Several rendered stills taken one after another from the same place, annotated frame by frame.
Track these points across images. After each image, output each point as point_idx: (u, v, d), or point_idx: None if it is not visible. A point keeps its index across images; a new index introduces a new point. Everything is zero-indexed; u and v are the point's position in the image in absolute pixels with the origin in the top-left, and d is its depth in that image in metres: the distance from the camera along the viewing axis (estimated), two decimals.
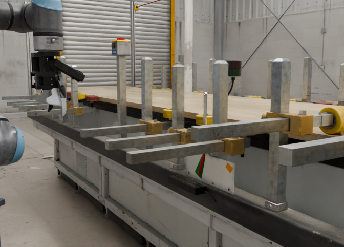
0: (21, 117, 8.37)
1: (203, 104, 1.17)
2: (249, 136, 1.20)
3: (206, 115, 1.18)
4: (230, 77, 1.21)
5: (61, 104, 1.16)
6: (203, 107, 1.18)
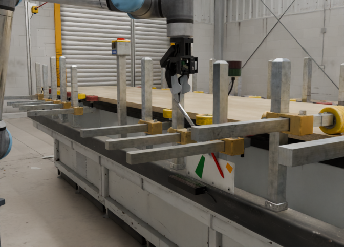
0: (21, 117, 8.37)
1: (179, 109, 1.29)
2: (249, 136, 1.20)
3: (187, 115, 1.27)
4: (230, 77, 1.21)
5: (185, 93, 1.29)
6: (181, 112, 1.29)
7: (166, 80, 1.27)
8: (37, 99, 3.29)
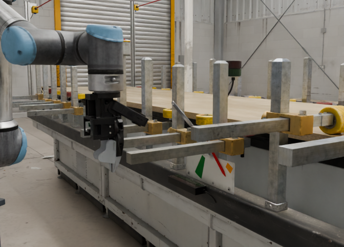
0: (21, 117, 8.37)
1: (178, 111, 1.30)
2: (249, 136, 1.20)
3: (186, 117, 1.28)
4: (230, 77, 1.21)
5: (114, 163, 0.97)
6: (180, 114, 1.29)
7: None
8: (37, 99, 3.29)
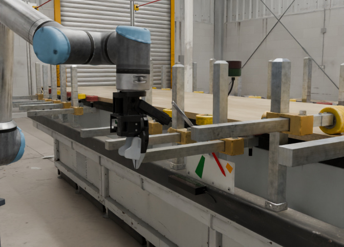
0: (21, 117, 8.37)
1: (178, 111, 1.30)
2: (257, 135, 1.22)
3: (186, 117, 1.28)
4: (230, 77, 1.21)
5: (139, 159, 1.01)
6: (180, 114, 1.29)
7: None
8: (37, 99, 3.29)
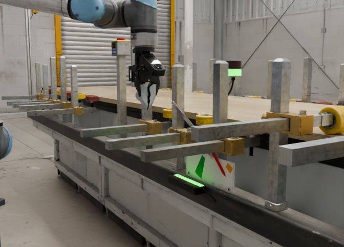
0: (21, 117, 8.37)
1: (178, 111, 1.30)
2: (258, 135, 1.22)
3: (186, 117, 1.28)
4: (230, 77, 1.21)
5: (140, 101, 1.28)
6: (180, 114, 1.29)
7: (158, 88, 1.30)
8: (37, 99, 3.29)
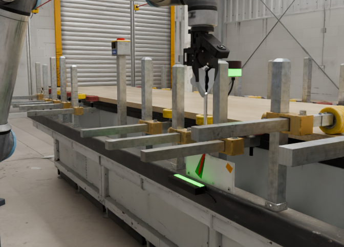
0: (21, 117, 8.37)
1: (203, 104, 1.17)
2: (258, 135, 1.22)
3: (206, 115, 1.18)
4: (230, 77, 1.21)
5: (196, 87, 1.15)
6: (203, 107, 1.18)
7: (216, 73, 1.17)
8: (37, 99, 3.29)
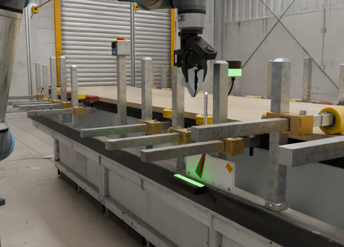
0: (21, 117, 8.37)
1: (203, 104, 1.17)
2: (258, 135, 1.22)
3: (206, 115, 1.18)
4: (230, 77, 1.21)
5: (187, 87, 1.20)
6: (203, 107, 1.18)
7: (206, 74, 1.22)
8: (37, 99, 3.29)
